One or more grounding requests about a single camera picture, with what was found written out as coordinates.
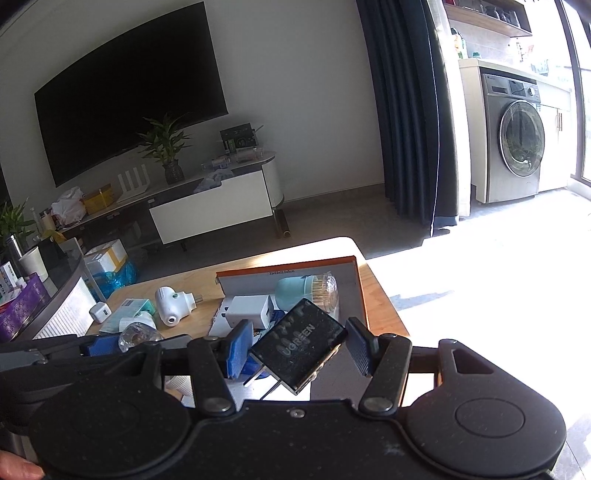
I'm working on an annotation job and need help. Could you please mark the blue floss pick case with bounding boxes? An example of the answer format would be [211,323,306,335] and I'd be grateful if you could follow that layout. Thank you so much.
[242,309,286,376]

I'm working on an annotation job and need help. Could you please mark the small white cube charger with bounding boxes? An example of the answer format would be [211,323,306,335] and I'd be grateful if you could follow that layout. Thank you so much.
[89,302,112,324]

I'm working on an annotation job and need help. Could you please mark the white wall charger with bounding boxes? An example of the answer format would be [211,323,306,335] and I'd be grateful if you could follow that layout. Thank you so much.
[221,295,274,330]

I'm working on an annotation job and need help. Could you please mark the black UGREEN charger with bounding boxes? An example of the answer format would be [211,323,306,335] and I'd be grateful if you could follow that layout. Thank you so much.
[249,298,346,395]

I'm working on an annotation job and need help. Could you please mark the blue toothpick holder jar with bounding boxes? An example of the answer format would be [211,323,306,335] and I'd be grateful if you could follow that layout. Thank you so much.
[274,272,339,320]

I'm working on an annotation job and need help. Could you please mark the person's left hand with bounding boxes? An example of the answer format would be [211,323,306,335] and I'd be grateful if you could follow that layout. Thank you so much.
[0,450,44,480]

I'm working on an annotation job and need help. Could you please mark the orange white cardboard box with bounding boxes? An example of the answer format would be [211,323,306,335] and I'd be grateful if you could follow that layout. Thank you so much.
[207,255,370,402]

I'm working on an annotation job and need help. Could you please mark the teal green carton box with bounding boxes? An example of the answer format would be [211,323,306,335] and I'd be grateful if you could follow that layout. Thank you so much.
[99,299,156,334]

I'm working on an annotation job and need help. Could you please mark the round dark-top ribbed table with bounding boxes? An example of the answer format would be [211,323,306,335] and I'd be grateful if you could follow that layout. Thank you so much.
[10,239,106,342]

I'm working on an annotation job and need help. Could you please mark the blue plastic bag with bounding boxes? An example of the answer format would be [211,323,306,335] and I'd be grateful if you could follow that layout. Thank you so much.
[92,260,137,299]

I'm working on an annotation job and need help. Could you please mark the white plug-in mosquito heater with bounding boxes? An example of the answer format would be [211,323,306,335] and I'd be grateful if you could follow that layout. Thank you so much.
[155,286,204,327]

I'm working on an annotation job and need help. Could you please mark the purple storage tray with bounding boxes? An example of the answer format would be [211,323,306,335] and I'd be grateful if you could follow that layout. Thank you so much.
[1,273,50,343]

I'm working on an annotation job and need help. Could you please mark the cardboard parcel with yellow tape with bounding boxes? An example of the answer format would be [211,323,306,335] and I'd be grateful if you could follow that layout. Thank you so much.
[84,239,128,276]

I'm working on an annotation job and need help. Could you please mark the white cup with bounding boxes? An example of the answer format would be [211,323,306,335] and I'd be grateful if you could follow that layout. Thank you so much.
[19,247,49,282]

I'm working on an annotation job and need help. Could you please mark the white medicine box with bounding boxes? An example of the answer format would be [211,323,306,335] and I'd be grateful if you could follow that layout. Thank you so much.
[0,262,17,297]

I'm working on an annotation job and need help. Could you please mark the white plastic bag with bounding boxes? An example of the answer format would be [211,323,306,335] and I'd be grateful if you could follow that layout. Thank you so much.
[51,187,87,226]

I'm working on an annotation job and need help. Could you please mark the yellow box on stand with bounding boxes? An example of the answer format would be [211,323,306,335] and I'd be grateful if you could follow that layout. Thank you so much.
[82,184,115,215]

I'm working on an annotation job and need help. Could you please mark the green plant by table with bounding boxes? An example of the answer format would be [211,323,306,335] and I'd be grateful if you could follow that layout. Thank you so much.
[0,201,35,252]

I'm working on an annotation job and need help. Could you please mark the white wifi router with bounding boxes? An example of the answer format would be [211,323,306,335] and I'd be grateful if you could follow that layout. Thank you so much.
[116,164,150,204]

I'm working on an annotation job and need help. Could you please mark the white TV stand cabinet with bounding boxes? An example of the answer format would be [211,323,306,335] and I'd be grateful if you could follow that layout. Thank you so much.
[62,150,284,250]

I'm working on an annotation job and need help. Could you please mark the potted bamboo on TV stand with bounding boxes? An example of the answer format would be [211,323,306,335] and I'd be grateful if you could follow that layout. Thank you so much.
[139,119,188,185]

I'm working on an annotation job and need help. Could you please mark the black framed display box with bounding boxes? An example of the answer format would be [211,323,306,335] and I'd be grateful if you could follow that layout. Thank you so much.
[221,123,257,153]

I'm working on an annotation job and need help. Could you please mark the silver washing machine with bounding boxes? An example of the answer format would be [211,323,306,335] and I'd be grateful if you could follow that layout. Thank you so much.
[481,69,546,204]

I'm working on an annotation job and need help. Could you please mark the dark blue curtain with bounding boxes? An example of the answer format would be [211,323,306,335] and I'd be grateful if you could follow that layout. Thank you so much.
[356,1,460,232]

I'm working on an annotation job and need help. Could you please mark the large black wall television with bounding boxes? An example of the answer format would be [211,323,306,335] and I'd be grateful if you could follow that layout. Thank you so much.
[34,3,228,186]

